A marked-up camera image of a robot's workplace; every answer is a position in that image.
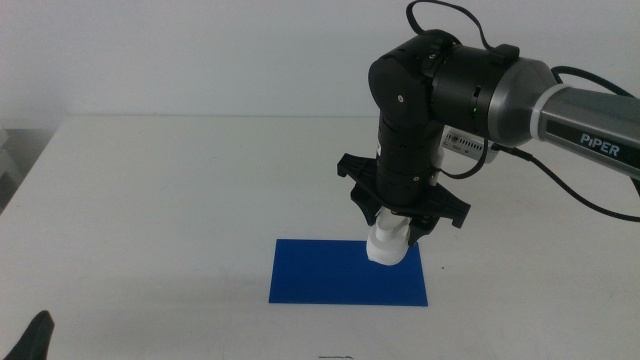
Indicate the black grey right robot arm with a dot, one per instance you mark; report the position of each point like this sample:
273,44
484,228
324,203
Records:
500,95

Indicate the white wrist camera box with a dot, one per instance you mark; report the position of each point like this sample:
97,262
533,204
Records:
462,142

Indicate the white cylindrical object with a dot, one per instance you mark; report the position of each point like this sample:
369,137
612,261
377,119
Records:
387,247

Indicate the blue rectangular mat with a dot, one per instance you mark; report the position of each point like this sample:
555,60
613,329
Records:
320,275

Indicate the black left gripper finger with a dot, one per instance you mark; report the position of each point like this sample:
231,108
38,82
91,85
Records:
36,340

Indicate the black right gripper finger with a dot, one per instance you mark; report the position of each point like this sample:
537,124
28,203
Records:
421,227
369,207

